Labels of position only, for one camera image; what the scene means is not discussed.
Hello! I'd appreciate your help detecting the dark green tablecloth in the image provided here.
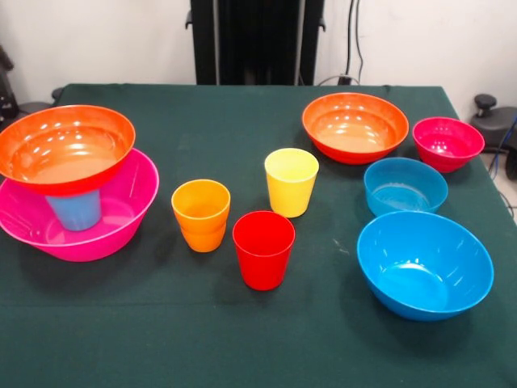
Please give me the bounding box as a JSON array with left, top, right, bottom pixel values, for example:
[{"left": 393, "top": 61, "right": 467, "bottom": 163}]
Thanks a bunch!
[{"left": 0, "top": 83, "right": 517, "bottom": 388}]

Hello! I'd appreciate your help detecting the large pink bowl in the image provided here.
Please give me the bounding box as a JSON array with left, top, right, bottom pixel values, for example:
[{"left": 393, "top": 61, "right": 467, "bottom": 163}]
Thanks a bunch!
[{"left": 0, "top": 148, "right": 161, "bottom": 263}]

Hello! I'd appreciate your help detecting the black cable with adapter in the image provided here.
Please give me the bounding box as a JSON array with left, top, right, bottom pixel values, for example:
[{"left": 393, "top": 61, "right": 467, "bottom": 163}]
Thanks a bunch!
[{"left": 318, "top": 0, "right": 367, "bottom": 86}]

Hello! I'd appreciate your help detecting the large blue bowl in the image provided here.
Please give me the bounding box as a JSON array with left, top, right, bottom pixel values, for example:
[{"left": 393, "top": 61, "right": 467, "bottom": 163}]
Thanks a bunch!
[{"left": 356, "top": 210, "right": 495, "bottom": 323}]

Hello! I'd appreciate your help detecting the yellow cup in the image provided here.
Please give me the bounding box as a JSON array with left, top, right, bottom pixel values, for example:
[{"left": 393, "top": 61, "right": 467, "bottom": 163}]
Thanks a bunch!
[{"left": 264, "top": 147, "right": 320, "bottom": 219}]

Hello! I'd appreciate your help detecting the small magenta bowl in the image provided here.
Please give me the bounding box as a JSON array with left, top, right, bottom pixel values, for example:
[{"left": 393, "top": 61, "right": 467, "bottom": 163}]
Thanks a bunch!
[{"left": 412, "top": 116, "right": 485, "bottom": 175}]

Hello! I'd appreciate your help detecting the blue cup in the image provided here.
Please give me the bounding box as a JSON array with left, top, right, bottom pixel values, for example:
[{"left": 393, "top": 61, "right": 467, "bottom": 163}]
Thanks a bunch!
[{"left": 44, "top": 189, "right": 102, "bottom": 232}]

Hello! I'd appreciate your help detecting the blue cable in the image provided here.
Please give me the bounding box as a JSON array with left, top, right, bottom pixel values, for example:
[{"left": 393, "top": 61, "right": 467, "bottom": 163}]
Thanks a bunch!
[{"left": 487, "top": 115, "right": 517, "bottom": 181}]

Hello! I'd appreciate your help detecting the orange-red bowl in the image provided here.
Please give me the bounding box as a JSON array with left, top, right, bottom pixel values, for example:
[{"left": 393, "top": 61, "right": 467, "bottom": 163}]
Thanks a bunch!
[
  {"left": 301, "top": 92, "right": 410, "bottom": 166},
  {"left": 0, "top": 104, "right": 137, "bottom": 197}
]

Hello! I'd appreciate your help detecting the orange cup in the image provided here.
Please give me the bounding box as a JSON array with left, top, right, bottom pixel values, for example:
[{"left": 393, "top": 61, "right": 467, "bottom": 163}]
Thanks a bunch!
[
  {"left": 180, "top": 221, "right": 228, "bottom": 254},
  {"left": 170, "top": 179, "right": 232, "bottom": 235}
]

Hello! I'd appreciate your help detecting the red cup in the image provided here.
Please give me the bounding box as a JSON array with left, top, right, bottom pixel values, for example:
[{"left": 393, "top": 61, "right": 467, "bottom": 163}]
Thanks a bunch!
[{"left": 232, "top": 210, "right": 296, "bottom": 292}]

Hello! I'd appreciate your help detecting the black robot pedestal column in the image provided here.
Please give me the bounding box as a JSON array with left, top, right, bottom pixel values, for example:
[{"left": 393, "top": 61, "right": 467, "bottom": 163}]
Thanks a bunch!
[{"left": 189, "top": 0, "right": 326, "bottom": 86}]

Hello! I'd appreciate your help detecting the small blue bowl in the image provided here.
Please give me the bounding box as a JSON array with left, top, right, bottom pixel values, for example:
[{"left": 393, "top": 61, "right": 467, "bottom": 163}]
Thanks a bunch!
[{"left": 363, "top": 157, "right": 449, "bottom": 217}]

